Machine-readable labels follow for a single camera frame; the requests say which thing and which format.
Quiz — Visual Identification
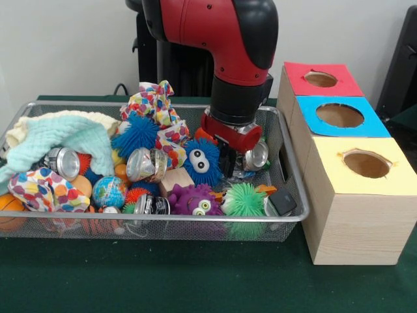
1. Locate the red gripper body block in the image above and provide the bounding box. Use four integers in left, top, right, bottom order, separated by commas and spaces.
200, 112, 263, 154

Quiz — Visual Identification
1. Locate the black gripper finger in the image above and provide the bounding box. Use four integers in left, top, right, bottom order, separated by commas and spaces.
218, 136, 229, 173
227, 145, 238, 179

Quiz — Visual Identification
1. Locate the clear plastic bottle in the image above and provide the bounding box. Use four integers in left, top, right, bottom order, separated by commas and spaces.
223, 155, 259, 184

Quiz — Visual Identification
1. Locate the blue fuzzy ball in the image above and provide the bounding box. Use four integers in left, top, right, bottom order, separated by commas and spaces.
110, 112, 161, 160

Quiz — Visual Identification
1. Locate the knotted polka dot cloth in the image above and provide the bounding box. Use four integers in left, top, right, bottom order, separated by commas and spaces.
119, 80, 190, 169

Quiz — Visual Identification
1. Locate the mint green waffle cloth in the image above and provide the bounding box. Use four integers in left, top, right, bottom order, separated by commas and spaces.
0, 115, 115, 185

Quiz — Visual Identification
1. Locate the shallow clear mesh bin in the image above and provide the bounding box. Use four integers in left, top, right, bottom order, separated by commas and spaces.
0, 100, 310, 243

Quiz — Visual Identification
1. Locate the wooden box with three holes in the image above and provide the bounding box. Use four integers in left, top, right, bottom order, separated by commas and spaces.
276, 61, 417, 266

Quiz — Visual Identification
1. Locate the blue fuzzy toy with eyes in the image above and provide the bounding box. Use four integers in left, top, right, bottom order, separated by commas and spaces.
181, 138, 223, 188

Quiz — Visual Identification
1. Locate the colourful printed silver can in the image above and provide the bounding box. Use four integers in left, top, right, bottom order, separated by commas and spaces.
242, 139, 270, 172

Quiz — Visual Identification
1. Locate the small red ball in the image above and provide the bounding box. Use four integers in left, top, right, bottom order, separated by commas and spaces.
194, 127, 211, 143

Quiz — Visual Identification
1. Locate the green spiky rubber ball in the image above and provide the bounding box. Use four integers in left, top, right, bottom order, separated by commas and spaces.
221, 182, 266, 217

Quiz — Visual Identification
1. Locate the purple monster toy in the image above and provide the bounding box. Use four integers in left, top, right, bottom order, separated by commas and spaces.
167, 183, 224, 216

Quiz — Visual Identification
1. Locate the crushed silver can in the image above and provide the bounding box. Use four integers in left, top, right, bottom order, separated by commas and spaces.
125, 147, 169, 185

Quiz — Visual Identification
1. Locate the dark green tablecloth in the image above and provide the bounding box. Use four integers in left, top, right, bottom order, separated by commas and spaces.
0, 94, 417, 313

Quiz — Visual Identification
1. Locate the neighbouring green covered table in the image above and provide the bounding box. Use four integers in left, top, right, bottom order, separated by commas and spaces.
383, 104, 417, 144

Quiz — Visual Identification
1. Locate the crumpled polka dot cloth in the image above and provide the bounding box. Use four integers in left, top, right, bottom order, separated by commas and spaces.
8, 166, 91, 213

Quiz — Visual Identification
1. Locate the black furniture panel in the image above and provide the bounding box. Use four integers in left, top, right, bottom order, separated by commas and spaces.
375, 5, 417, 121

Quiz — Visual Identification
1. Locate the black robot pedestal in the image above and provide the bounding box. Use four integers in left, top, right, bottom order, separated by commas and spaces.
131, 12, 215, 97

